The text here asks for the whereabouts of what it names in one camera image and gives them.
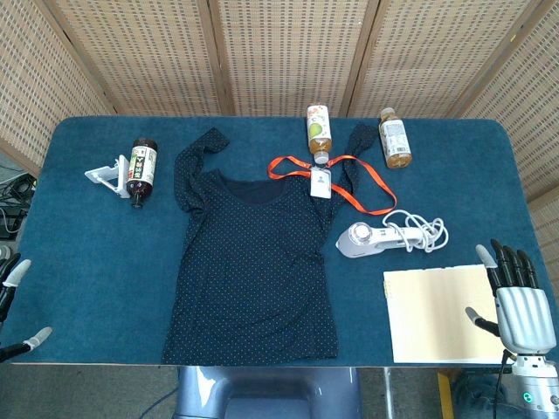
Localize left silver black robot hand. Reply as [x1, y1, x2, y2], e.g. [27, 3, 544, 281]
[0, 251, 53, 363]

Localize white cable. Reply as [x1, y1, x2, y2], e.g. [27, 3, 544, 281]
[382, 209, 450, 254]

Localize navy polka dot shirt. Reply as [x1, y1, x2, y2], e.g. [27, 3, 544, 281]
[162, 123, 379, 367]

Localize white folding phone stand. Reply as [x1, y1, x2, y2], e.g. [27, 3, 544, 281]
[84, 155, 132, 200]

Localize dark tea bottle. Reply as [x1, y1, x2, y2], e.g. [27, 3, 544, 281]
[125, 138, 159, 210]

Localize grey-blue robot torso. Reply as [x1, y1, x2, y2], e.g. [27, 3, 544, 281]
[173, 365, 362, 419]

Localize white ID badge holder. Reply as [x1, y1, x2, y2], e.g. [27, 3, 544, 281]
[308, 168, 333, 197]

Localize pear label juice bottle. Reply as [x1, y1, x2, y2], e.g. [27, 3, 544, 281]
[305, 103, 335, 166]

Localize woven wooden folding screen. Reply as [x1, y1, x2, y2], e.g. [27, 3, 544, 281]
[0, 0, 559, 285]

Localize metal table leg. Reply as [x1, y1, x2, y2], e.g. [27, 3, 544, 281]
[383, 366, 396, 419]

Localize white label yellow tea bottle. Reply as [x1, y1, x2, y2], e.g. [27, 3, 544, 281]
[377, 107, 414, 170]

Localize beige notebook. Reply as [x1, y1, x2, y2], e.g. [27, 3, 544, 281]
[382, 263, 510, 364]

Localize yellow table leg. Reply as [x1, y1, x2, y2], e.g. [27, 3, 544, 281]
[438, 368, 455, 419]

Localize black floor cables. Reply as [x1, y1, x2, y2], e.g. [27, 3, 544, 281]
[0, 172, 38, 239]

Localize orange lanyard strap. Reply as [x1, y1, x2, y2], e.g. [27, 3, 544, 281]
[267, 155, 398, 216]

